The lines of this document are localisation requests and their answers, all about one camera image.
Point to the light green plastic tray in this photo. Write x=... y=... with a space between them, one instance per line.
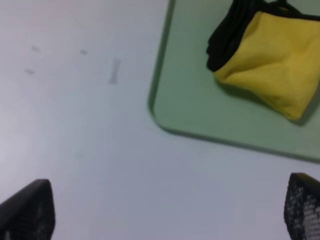
x=185 y=99

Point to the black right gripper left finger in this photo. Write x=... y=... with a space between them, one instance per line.
x=29 y=214

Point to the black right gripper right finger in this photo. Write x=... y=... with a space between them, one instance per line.
x=302 y=207

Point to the yellow towel with black trim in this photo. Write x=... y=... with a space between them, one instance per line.
x=271 y=50

